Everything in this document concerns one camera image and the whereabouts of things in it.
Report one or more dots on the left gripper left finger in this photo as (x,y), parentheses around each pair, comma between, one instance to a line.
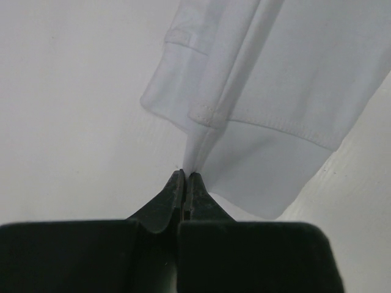
(136,254)

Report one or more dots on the white skirt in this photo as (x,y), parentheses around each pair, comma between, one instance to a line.
(266,91)

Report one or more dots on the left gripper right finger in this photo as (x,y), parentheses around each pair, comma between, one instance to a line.
(219,254)

